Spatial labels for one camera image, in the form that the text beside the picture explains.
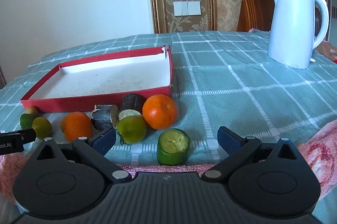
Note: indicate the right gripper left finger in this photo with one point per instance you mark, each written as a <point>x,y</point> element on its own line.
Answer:
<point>92,152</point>

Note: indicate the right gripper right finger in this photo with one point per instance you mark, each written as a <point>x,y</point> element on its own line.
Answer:
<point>241,151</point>

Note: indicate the small orange tangerine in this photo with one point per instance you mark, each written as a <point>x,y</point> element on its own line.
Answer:
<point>75,125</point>

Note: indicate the dark eggplant piece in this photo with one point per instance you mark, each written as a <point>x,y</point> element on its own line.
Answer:
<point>105,116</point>
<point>131,105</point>

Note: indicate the green tomato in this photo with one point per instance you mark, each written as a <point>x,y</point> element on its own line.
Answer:
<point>42,127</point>
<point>132,130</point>

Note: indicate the brown kiwi fruit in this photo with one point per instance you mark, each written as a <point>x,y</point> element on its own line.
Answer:
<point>32,110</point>

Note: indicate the cut green cucumber piece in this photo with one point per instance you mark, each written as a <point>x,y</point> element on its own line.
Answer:
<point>173,147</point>

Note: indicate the large orange tangerine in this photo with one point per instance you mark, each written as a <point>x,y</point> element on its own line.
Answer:
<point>160,111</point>

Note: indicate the red shallow cardboard box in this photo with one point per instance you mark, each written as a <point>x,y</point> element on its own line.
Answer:
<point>79,85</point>

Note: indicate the teal plaid bedsheet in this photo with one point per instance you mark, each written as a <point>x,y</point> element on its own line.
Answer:
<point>221,78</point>

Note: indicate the pink floral towel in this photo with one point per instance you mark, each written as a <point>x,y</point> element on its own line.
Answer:
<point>319,152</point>

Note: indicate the white electric kettle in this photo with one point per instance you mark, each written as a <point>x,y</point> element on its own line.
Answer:
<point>298,27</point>

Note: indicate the wooden headboard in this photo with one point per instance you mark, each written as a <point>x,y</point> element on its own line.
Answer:
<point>255,14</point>

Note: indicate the white wall switch panel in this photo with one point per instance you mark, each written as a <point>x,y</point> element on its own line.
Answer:
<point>187,8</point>

